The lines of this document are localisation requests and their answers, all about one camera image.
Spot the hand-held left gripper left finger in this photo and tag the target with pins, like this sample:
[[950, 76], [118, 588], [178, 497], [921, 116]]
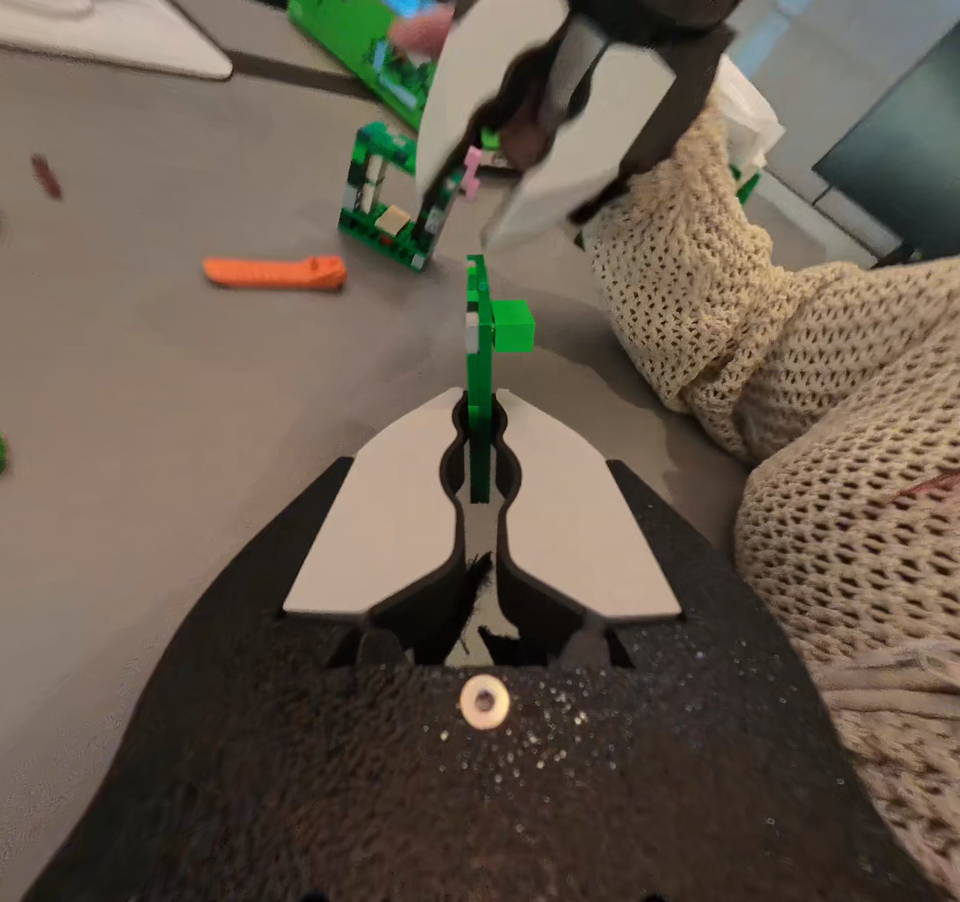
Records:
[[375, 527]]

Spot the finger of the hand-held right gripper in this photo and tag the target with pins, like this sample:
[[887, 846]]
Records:
[[495, 24], [615, 114]]

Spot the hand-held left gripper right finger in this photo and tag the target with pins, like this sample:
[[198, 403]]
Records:
[[577, 527]]

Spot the pink lego piece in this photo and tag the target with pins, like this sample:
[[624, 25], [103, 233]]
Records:
[[472, 171]]

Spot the green lego plate assembly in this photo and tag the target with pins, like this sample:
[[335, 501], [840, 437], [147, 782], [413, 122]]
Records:
[[480, 362]]

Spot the green lego tree build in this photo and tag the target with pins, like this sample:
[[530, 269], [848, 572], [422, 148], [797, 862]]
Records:
[[375, 227]]

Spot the green lego set box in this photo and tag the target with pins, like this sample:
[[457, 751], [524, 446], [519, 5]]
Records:
[[337, 9]]

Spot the small brown lego piece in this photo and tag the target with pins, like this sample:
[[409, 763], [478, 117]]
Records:
[[46, 176]]

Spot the white plastic bag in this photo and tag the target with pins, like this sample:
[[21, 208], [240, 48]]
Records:
[[744, 122]]

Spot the orange brick separator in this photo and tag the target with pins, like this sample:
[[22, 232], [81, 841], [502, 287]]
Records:
[[270, 273]]

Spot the black monitor screen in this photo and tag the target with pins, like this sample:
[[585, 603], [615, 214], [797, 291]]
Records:
[[900, 159]]

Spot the white mat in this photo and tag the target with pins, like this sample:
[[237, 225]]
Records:
[[135, 24]]

